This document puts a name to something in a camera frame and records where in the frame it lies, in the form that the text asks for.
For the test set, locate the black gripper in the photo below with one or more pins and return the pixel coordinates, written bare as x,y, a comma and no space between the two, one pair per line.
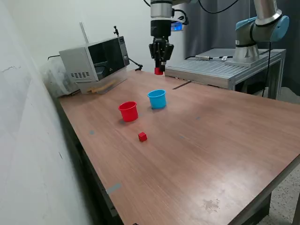
161,29

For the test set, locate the red cube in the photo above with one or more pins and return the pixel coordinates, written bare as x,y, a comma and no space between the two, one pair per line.
158,72
142,137

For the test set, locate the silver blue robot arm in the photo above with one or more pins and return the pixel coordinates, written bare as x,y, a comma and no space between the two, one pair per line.
264,30

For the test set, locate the dark thin strip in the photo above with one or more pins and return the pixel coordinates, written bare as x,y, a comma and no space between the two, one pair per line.
181,85

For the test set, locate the silver cylinder device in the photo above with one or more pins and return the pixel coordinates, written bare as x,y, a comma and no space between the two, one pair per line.
204,57

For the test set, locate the blue plastic cup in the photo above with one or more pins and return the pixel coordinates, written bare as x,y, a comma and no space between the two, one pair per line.
157,103

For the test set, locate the clear plastic box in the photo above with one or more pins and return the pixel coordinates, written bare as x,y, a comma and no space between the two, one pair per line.
117,77

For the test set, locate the aluminum robot mounting table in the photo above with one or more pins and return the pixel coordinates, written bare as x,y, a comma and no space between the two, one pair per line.
211,68

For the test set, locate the wooden sticks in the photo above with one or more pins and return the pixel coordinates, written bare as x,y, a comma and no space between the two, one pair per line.
103,87

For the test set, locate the red plastic cup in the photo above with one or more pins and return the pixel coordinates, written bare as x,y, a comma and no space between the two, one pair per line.
128,116

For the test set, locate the thin metal rod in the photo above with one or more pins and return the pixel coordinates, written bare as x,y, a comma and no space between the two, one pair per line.
84,34

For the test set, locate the silver microwave oven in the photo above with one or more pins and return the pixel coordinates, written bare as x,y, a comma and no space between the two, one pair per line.
77,61

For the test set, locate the translucent plastic bag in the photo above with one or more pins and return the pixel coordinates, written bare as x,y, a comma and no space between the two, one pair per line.
56,79

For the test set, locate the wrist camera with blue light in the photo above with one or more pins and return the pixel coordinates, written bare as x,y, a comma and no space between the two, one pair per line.
177,26

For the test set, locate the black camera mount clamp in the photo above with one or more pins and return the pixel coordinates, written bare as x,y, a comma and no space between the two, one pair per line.
116,31

